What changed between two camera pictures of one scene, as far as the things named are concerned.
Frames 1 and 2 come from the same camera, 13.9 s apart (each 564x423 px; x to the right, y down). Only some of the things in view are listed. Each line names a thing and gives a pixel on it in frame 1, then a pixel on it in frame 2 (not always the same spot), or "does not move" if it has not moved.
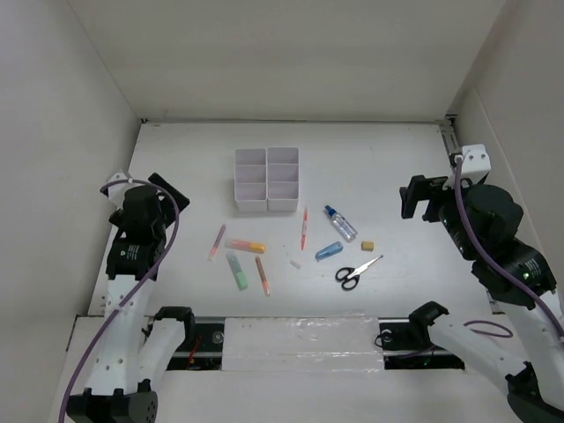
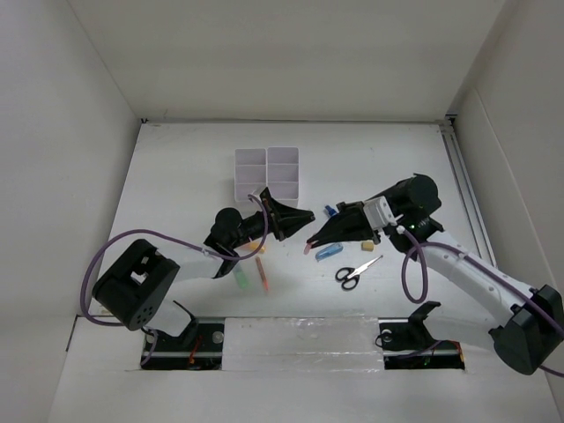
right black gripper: (419, 187) → (349, 225)
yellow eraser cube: (367, 246) does not move
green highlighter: (237, 270) does not move
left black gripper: (181, 202) → (284, 220)
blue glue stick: (329, 250) does not move
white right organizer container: (282, 178) does not move
